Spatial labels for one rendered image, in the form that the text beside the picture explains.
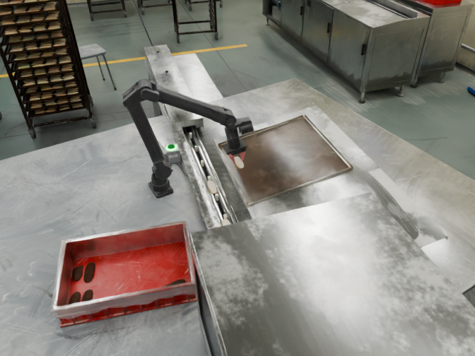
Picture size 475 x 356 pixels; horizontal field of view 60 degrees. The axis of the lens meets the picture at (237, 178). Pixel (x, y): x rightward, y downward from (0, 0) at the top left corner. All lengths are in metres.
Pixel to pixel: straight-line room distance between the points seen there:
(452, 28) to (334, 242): 4.22
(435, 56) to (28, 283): 4.47
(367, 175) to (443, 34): 3.37
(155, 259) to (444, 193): 1.33
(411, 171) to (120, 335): 1.52
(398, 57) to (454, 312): 3.78
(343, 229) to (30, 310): 1.12
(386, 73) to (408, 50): 0.30
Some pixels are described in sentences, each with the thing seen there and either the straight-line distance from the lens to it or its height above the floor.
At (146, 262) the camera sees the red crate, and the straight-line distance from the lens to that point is 1.65.
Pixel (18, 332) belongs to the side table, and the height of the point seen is 0.82.
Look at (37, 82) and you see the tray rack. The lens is 4.17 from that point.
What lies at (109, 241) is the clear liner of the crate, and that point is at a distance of 1.67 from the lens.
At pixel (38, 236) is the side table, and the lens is 1.91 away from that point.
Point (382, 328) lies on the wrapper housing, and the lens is 0.91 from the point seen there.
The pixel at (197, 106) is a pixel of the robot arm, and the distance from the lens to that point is 1.74.
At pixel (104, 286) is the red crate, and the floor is 0.82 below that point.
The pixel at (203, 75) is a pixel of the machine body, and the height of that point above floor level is 0.82.
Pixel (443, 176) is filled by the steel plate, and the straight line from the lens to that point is 2.23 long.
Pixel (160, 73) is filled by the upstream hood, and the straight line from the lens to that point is 2.93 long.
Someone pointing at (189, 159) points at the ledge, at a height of 0.86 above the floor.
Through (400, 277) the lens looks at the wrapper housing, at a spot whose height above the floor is 1.30.
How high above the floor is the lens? 2.04
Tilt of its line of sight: 37 degrees down
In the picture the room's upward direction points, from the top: 1 degrees counter-clockwise
